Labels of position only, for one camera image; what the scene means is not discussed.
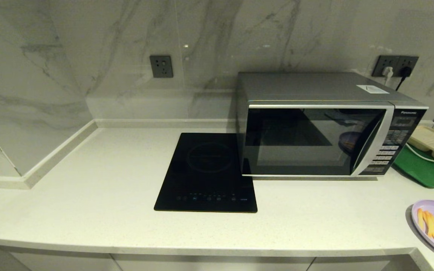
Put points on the black glass microwave door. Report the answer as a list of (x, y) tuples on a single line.
[(307, 143)]

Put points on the silver microwave oven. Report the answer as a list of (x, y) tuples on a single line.
[(315, 86)]

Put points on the black induction cooktop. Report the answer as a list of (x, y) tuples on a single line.
[(205, 173)]

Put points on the white label sticker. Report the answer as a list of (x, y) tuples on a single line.
[(372, 89)]

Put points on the white power plug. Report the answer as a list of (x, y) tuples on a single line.
[(387, 71)]

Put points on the black power plug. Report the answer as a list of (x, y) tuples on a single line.
[(406, 71)]

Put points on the green cutting board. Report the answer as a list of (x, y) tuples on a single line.
[(424, 173)]

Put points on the grey single wall socket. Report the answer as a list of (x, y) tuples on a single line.
[(161, 66)]

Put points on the grey double wall socket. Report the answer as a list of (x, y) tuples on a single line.
[(378, 61)]

